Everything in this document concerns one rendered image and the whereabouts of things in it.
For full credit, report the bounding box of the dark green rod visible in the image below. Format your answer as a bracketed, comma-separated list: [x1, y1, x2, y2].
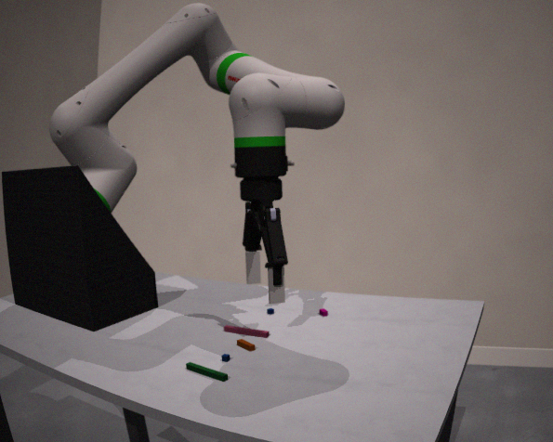
[186, 362, 228, 382]

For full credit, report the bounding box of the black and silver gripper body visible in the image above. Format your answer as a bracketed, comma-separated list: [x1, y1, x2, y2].
[240, 178, 283, 228]

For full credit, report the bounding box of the orange rod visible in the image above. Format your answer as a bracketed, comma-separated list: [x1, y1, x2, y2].
[237, 339, 256, 351]

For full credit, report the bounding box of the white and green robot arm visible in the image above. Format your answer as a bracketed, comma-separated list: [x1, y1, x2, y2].
[49, 3, 345, 213]

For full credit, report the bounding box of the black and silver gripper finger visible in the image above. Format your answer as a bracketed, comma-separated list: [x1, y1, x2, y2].
[253, 208, 288, 304]
[243, 201, 262, 284]

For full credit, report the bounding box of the pink rod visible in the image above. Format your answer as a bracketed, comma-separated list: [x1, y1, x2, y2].
[224, 325, 270, 338]

